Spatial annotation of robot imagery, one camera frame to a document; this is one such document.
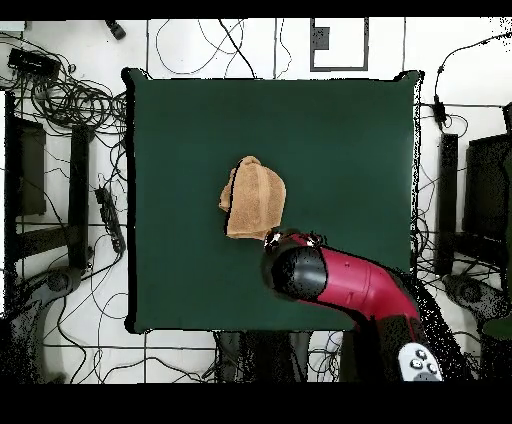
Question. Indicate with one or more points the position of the tan terry towel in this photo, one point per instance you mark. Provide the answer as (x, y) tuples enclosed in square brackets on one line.
[(256, 200)]

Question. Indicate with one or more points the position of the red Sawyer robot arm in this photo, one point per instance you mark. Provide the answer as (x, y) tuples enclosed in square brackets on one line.
[(360, 280)]

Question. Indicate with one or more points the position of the dark green table cloth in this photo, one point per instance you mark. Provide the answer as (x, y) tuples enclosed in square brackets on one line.
[(180, 160)]

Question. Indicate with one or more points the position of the black upright beam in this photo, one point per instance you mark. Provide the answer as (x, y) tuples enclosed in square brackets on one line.
[(447, 200)]

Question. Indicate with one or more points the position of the grey tripod base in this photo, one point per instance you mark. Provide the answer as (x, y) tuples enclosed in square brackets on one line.
[(468, 292), (60, 280)]

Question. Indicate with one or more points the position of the black power strip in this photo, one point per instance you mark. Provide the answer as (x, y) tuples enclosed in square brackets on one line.
[(110, 220)]

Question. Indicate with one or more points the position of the black box panel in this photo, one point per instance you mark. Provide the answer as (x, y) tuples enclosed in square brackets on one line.
[(486, 188)]

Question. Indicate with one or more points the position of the small black device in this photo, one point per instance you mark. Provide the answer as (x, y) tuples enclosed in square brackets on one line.
[(116, 30)]

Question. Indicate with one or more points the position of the black adapter box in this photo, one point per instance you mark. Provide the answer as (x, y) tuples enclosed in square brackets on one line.
[(32, 63)]

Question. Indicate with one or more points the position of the black pedestal stand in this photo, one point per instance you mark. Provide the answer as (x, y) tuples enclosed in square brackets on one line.
[(264, 356)]

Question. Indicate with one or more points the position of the grey rectangular floor frame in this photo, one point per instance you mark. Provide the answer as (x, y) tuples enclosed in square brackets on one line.
[(339, 68)]

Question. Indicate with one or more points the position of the black beam stand frame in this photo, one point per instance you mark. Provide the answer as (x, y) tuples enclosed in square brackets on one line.
[(78, 192)]

